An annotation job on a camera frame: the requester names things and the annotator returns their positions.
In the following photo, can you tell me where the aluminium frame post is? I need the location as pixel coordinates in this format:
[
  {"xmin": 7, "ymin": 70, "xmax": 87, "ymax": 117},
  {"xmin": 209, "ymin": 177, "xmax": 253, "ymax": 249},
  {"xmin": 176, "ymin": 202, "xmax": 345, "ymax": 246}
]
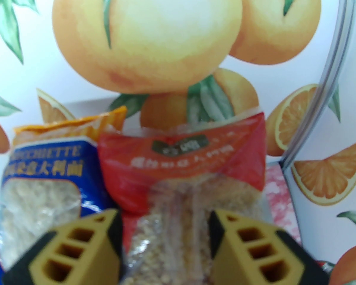
[{"xmin": 280, "ymin": 0, "xmax": 356, "ymax": 167}]

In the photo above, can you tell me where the red short pasta bag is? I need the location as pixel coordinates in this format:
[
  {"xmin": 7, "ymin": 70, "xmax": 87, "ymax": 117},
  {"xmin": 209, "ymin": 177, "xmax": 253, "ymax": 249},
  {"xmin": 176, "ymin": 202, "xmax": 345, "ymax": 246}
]
[{"xmin": 98, "ymin": 112, "xmax": 267, "ymax": 285}]

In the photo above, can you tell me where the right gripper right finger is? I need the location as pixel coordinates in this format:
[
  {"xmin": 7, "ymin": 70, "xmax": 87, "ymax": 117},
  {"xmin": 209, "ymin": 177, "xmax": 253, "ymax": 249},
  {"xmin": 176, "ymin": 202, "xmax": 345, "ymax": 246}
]
[{"xmin": 209, "ymin": 209, "xmax": 330, "ymax": 285}]

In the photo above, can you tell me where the pink marble patterned mat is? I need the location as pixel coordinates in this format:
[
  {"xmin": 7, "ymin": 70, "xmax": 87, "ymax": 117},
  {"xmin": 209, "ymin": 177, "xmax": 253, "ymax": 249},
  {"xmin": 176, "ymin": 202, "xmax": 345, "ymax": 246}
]
[{"xmin": 266, "ymin": 164, "xmax": 301, "ymax": 246}]

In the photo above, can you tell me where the blue orecchiette pasta bag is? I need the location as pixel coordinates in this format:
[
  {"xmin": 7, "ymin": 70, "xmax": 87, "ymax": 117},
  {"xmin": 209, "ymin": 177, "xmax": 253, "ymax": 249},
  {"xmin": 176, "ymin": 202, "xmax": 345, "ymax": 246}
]
[{"xmin": 0, "ymin": 106, "xmax": 128, "ymax": 285}]

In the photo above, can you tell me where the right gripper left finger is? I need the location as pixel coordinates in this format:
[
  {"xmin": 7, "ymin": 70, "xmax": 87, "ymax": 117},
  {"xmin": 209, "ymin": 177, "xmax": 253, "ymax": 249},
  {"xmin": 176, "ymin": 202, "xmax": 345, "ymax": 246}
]
[{"xmin": 3, "ymin": 208, "xmax": 123, "ymax": 285}]

